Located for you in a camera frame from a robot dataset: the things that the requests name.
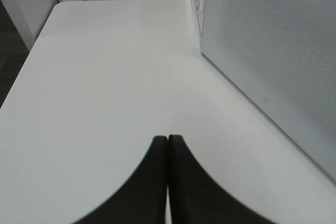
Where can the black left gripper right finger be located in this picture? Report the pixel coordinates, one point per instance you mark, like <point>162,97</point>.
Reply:
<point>195,197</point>

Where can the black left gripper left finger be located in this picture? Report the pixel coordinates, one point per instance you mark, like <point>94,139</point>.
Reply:
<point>142,198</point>

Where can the white microwave door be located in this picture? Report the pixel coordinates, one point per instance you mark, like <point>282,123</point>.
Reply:
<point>281,54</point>

